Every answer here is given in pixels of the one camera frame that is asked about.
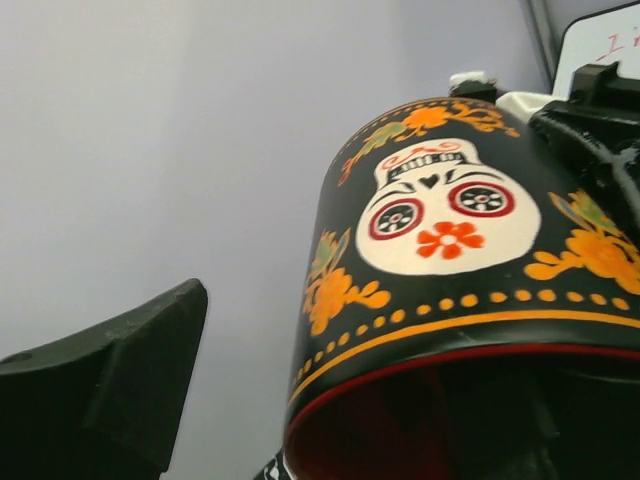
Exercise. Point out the white dry-erase board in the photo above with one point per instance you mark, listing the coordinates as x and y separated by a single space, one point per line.
601 38

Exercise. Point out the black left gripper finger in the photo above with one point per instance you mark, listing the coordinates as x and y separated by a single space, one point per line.
107 401

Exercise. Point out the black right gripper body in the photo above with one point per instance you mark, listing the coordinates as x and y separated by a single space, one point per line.
594 134

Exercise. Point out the red interior mug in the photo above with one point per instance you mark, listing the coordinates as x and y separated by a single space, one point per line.
470 310

